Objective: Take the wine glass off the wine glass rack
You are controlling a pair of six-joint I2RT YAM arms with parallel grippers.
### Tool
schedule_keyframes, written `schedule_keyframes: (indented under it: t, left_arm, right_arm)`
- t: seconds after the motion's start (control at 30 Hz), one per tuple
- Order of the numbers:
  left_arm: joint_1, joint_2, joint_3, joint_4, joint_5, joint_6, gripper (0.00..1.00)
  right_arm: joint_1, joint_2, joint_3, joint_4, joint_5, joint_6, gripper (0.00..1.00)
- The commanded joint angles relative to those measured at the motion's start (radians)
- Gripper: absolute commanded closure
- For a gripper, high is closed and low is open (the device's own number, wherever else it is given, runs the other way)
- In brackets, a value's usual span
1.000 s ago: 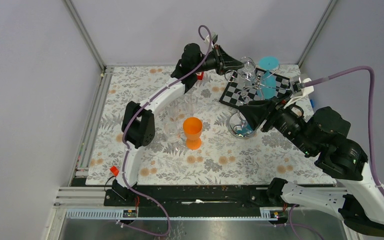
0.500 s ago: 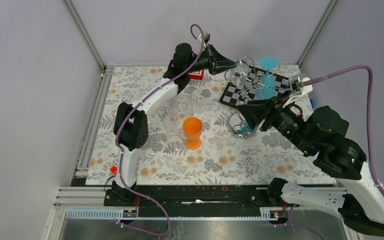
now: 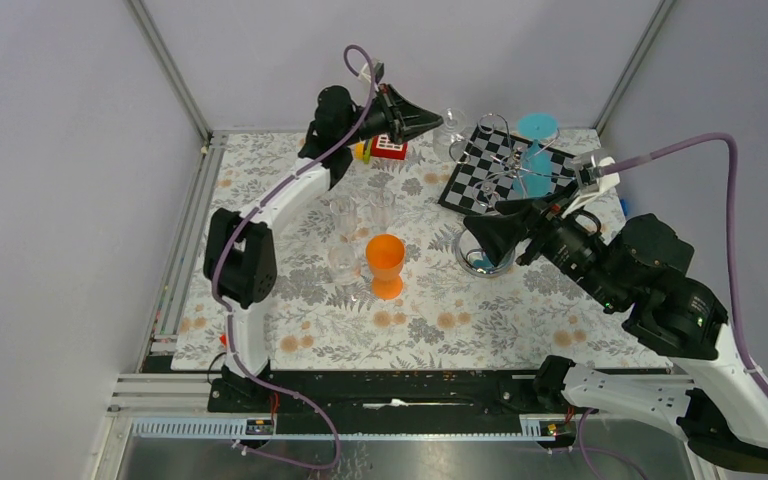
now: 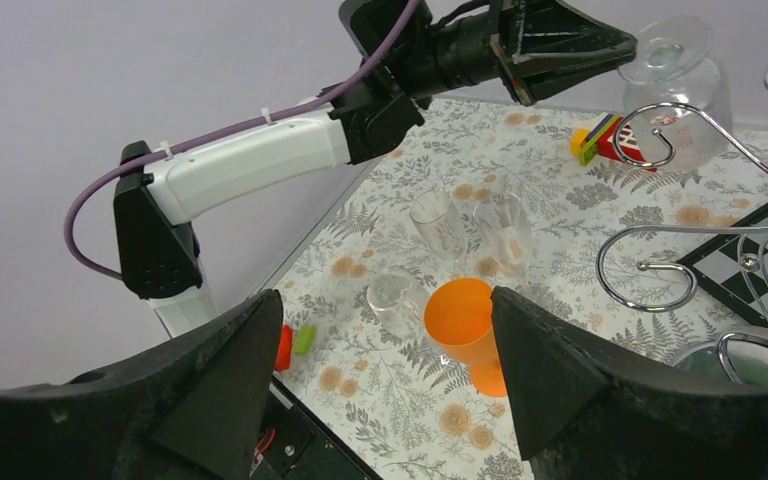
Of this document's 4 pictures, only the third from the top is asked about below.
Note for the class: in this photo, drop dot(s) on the colourful toy brick block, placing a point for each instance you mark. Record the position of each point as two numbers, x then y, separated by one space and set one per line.
379 147

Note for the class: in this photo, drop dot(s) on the orange wine glass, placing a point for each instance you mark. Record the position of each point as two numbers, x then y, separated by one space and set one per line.
385 255

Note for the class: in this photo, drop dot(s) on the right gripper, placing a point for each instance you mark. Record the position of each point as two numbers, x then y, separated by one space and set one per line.
496 232

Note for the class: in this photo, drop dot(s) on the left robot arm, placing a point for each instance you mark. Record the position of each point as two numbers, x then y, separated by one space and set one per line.
240 255

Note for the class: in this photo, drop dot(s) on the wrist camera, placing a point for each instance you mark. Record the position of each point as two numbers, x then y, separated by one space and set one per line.
590 180
372 74

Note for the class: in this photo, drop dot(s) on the teal wine glass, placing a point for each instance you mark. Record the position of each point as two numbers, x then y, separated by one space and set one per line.
535 164

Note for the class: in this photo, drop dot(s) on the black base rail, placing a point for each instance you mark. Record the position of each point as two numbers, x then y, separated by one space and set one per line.
471 402

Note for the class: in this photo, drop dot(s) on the clear wine glass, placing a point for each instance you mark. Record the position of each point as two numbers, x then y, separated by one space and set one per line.
344 264
448 139
344 213

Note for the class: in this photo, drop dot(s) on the chrome wine glass rack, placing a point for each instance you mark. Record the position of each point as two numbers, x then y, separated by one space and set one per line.
561 175

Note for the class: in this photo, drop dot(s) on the clear champagne flute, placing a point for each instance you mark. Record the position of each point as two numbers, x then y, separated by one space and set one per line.
382 204

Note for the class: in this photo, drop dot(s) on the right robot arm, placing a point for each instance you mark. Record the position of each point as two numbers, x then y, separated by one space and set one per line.
641 273

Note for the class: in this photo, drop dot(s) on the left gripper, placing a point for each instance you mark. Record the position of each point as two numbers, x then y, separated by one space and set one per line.
403 119

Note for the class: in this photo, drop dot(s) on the black white chess board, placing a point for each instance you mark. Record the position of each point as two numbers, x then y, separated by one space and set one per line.
483 175

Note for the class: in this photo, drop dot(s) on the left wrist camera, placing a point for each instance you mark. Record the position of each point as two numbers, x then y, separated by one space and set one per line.
372 74

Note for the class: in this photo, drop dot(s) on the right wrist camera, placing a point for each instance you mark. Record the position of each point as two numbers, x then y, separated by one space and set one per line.
590 180

